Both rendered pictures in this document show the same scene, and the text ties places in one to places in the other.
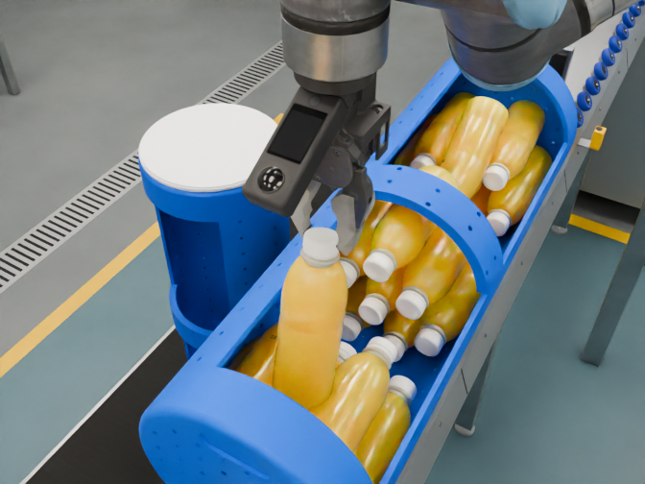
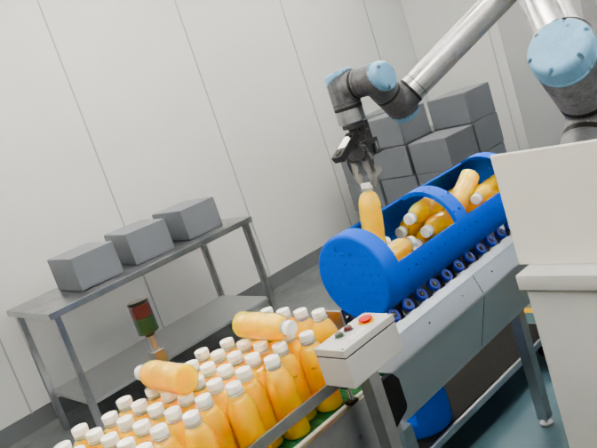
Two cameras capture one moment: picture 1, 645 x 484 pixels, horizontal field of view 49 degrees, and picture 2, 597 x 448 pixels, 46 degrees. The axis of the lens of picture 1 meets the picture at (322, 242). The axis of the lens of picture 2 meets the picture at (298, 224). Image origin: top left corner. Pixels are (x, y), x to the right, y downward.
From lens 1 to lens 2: 1.70 m
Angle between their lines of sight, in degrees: 36
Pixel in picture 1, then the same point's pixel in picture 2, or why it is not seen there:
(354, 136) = (362, 142)
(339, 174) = (361, 154)
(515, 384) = not seen: outside the picture
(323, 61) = (345, 118)
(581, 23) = (413, 93)
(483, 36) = (379, 99)
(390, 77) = not seen: hidden behind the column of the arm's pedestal
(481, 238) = (449, 199)
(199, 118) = not seen: hidden behind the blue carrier
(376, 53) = (359, 114)
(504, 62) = (394, 108)
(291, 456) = (359, 237)
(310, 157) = (347, 145)
